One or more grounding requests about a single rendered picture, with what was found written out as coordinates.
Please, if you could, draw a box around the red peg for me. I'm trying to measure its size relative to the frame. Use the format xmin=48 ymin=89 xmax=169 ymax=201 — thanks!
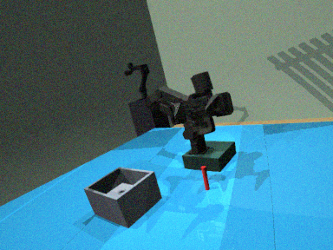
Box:
xmin=201 ymin=166 xmax=210 ymax=190

